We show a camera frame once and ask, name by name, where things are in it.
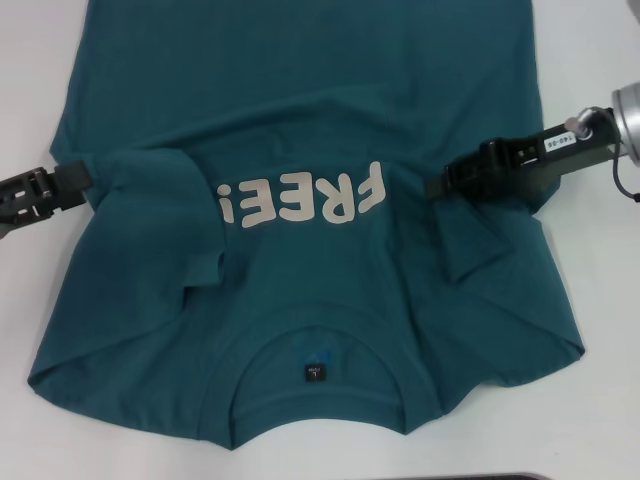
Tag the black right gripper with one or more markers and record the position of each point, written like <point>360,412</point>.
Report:
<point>575,155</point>

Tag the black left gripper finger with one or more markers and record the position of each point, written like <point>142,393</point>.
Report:
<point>72,176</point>
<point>60,202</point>

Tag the teal t-shirt with white print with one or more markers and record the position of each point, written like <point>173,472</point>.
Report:
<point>300,100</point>

